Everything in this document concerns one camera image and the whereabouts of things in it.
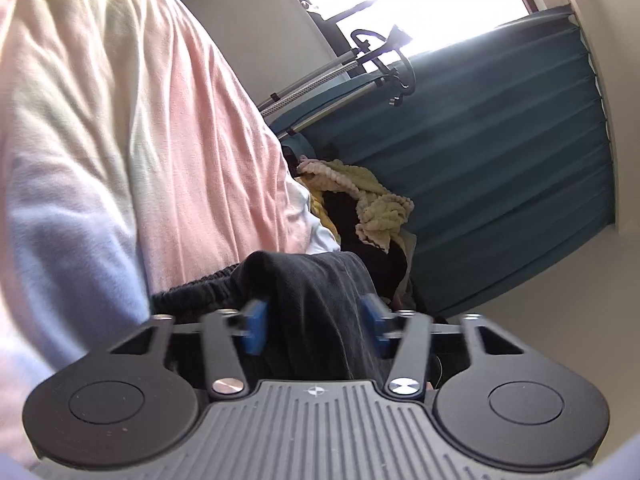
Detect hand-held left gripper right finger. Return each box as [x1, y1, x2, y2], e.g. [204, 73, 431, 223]
[361, 294, 523, 402]

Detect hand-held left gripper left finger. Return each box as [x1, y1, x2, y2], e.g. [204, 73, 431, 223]
[107, 299, 267, 401]

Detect dark grey pants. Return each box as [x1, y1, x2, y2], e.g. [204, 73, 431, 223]
[150, 249, 437, 392]

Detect black clothes pile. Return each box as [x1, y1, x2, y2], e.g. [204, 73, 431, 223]
[320, 187, 417, 312]

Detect pale yellow knit blanket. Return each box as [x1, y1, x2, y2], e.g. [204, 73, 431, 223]
[294, 158, 416, 256]

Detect wide teal curtain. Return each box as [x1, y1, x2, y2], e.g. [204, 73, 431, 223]
[272, 4, 617, 319]

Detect pastel bed sheet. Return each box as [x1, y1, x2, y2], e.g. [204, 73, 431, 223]
[0, 0, 342, 463]

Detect garment steamer stand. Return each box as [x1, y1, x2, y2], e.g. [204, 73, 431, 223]
[257, 25, 417, 137]

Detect window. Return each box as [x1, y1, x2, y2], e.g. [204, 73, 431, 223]
[281, 0, 540, 69]

